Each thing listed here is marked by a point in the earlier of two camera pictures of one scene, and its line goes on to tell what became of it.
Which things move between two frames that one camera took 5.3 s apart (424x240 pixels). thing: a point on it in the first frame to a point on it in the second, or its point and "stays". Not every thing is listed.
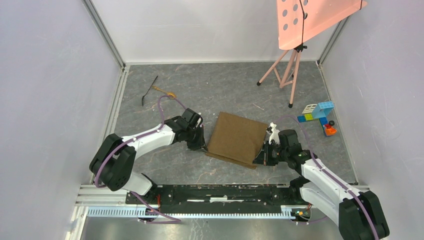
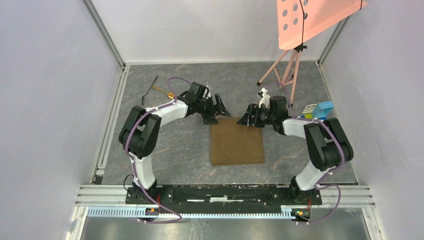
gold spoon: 170,93 stays
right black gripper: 263,157 to 252,109
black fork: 143,97 stays
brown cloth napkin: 237,139 stays
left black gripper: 200,145 to 219,108
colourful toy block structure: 320,111 stays
